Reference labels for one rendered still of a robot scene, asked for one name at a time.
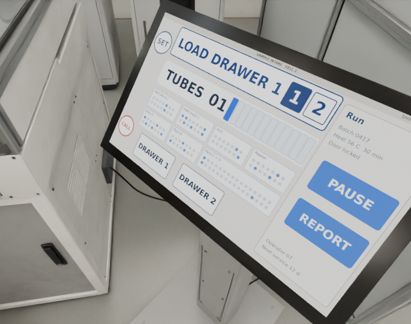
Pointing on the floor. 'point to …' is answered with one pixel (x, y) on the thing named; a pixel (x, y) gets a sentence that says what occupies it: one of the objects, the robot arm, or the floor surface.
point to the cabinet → (60, 213)
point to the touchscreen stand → (211, 293)
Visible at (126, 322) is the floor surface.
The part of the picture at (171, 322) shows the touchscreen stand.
